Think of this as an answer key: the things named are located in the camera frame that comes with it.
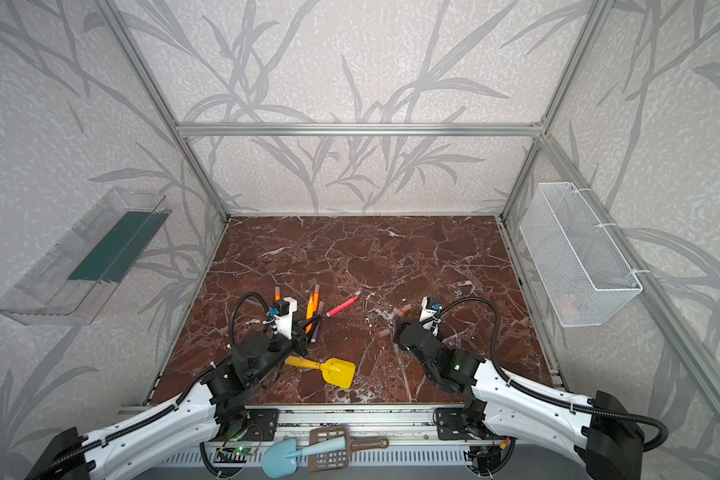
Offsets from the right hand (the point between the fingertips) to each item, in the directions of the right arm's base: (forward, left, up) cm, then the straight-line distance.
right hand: (406, 314), depth 82 cm
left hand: (-1, +22, +5) cm, 23 cm away
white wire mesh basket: (-2, -35, +24) cm, 43 cm away
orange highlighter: (-3, +25, +8) cm, 26 cm away
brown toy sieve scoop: (-32, +17, -10) cm, 38 cm away
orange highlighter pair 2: (+11, +28, -10) cm, 32 cm away
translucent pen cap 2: (-1, +6, -10) cm, 12 cm away
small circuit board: (-30, +40, -10) cm, 51 cm away
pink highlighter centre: (+8, +19, -11) cm, 24 cm away
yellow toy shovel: (-13, +19, -9) cm, 25 cm away
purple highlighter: (+7, +26, -10) cm, 29 cm away
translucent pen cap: (+7, -1, -11) cm, 13 cm away
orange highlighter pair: (+13, +42, -11) cm, 45 cm away
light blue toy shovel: (-32, +31, -9) cm, 45 cm away
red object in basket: (-2, -39, +8) cm, 40 cm away
